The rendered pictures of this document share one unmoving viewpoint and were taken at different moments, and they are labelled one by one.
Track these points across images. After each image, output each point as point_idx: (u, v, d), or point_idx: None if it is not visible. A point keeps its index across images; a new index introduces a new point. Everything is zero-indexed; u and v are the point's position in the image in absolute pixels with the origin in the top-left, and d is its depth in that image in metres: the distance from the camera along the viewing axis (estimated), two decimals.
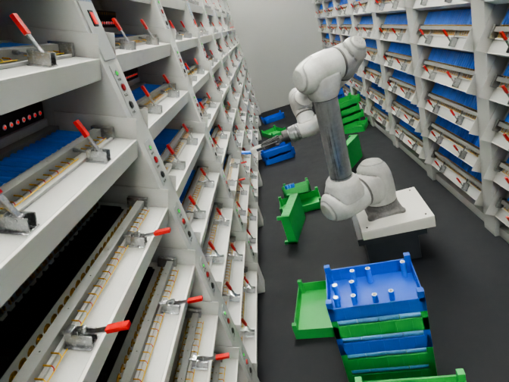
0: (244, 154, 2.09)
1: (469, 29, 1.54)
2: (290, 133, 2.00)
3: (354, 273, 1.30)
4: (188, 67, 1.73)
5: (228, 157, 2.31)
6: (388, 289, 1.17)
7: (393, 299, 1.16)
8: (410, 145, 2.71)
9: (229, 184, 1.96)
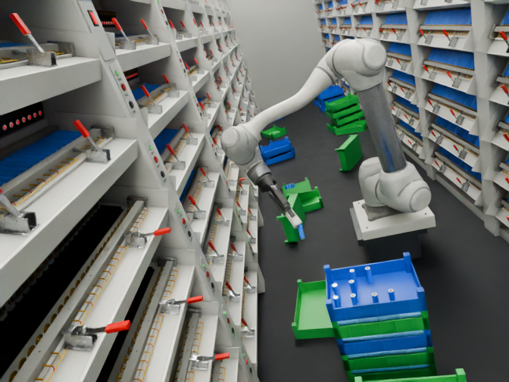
0: None
1: (469, 29, 1.54)
2: None
3: (354, 273, 1.30)
4: (188, 67, 1.73)
5: (228, 157, 2.31)
6: (388, 289, 1.17)
7: (393, 299, 1.16)
8: (410, 145, 2.71)
9: (229, 184, 1.96)
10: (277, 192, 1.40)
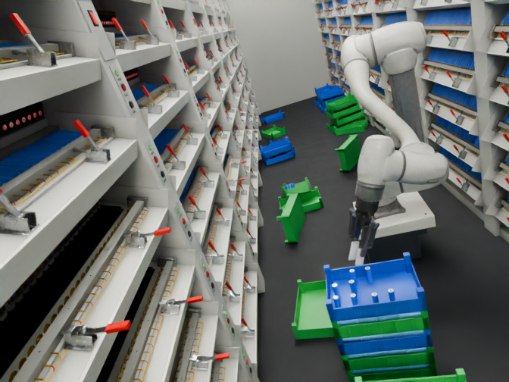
0: None
1: (469, 29, 1.54)
2: None
3: (354, 273, 1.30)
4: (188, 67, 1.73)
5: (228, 157, 2.31)
6: (388, 289, 1.17)
7: (393, 299, 1.16)
8: None
9: (229, 184, 1.96)
10: (373, 230, 1.20)
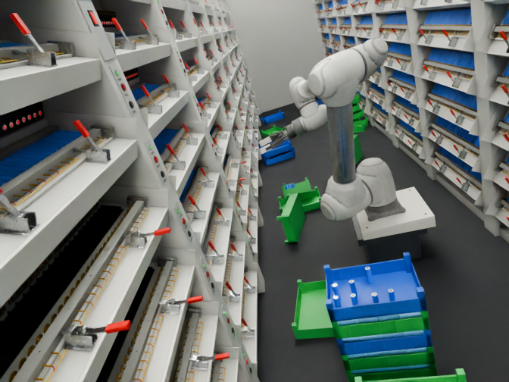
0: None
1: (469, 29, 1.54)
2: None
3: None
4: (188, 67, 1.73)
5: (228, 157, 2.31)
6: (388, 289, 1.17)
7: (393, 299, 1.16)
8: (410, 145, 2.71)
9: (229, 184, 1.96)
10: (282, 139, 1.93)
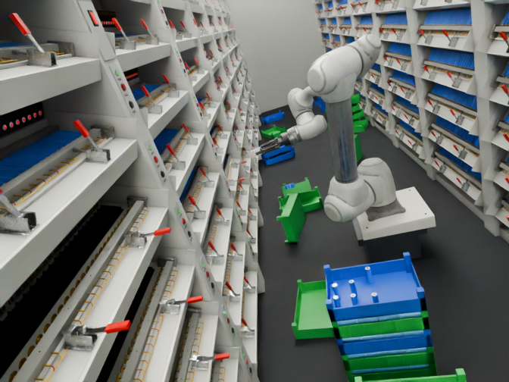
0: None
1: (469, 29, 1.54)
2: (289, 136, 1.94)
3: None
4: (188, 67, 1.73)
5: (228, 157, 2.31)
6: None
7: None
8: (410, 145, 2.71)
9: (229, 184, 1.96)
10: (273, 142, 2.06)
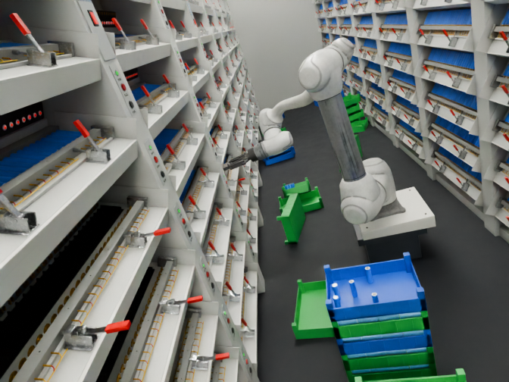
0: None
1: (469, 29, 1.54)
2: (256, 151, 1.95)
3: None
4: (188, 67, 1.73)
5: (228, 157, 2.31)
6: None
7: None
8: (410, 145, 2.71)
9: (229, 184, 1.96)
10: (242, 156, 2.07)
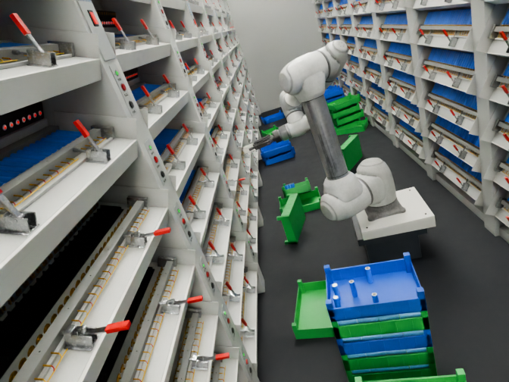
0: None
1: (469, 29, 1.54)
2: None
3: None
4: (188, 67, 1.73)
5: (224, 157, 2.31)
6: None
7: None
8: (410, 145, 2.71)
9: None
10: (265, 143, 2.10)
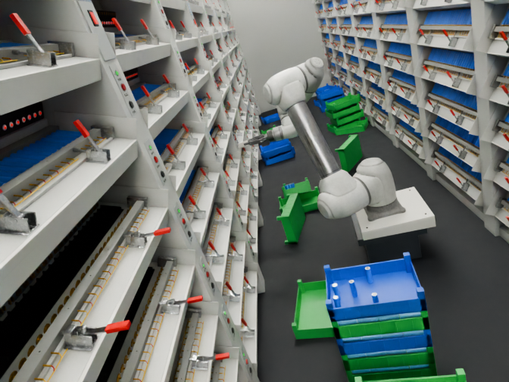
0: None
1: (469, 29, 1.54)
2: None
3: None
4: (188, 67, 1.73)
5: (225, 157, 2.31)
6: None
7: None
8: (410, 145, 2.71)
9: None
10: (259, 141, 2.32)
